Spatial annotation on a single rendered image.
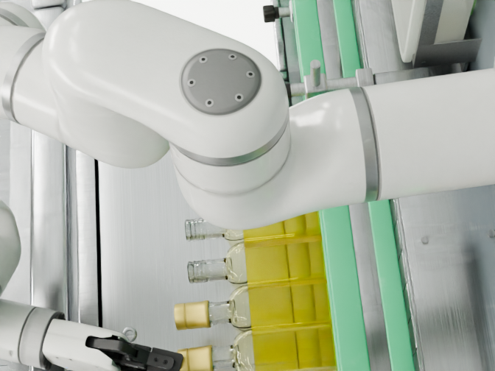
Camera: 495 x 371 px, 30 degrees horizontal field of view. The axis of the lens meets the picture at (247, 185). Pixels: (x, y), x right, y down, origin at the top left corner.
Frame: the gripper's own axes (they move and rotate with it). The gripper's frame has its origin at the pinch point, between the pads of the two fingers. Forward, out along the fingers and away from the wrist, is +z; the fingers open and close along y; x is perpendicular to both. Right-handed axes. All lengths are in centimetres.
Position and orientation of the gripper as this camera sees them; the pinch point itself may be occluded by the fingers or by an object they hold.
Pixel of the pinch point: (166, 366)
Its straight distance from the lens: 119.4
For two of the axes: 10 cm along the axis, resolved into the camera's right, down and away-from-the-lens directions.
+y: -0.4, -3.9, -9.2
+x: 2.3, -9.0, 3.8
